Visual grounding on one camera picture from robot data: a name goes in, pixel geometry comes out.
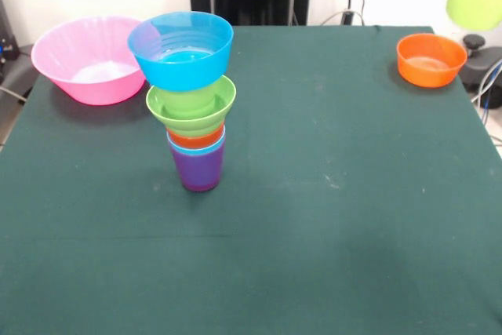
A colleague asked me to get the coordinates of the black device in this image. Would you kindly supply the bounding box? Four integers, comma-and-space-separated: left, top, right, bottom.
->
0, 0, 20, 65

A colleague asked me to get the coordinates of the orange cup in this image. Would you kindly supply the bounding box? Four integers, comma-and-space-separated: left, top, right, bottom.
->
167, 126, 227, 150

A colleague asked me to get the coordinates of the orange bowl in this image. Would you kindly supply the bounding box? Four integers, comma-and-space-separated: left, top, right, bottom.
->
395, 32, 468, 89

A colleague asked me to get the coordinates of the large pink bowl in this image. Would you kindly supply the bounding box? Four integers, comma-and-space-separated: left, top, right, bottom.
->
31, 16, 147, 107

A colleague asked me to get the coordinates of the blue cup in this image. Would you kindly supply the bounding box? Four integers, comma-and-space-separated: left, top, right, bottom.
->
166, 133, 227, 156

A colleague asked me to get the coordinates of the green bowl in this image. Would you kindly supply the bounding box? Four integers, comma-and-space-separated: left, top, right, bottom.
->
145, 75, 238, 138

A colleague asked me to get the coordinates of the purple cup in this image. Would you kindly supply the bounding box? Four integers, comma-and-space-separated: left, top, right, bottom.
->
169, 142, 227, 193

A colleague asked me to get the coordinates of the dark green table cloth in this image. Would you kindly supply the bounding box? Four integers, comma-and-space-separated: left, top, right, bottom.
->
0, 24, 502, 335

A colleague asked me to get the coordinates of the blue bowl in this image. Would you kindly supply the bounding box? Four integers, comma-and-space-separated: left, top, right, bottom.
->
127, 11, 235, 92

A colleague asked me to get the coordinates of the blue cable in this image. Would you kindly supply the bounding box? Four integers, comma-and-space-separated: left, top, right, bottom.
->
470, 58, 502, 116

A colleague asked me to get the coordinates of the black office chair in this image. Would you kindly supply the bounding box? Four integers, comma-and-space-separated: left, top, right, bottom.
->
458, 34, 502, 96

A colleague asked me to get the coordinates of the grey cable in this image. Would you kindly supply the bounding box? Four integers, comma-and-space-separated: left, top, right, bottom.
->
0, 86, 27, 105

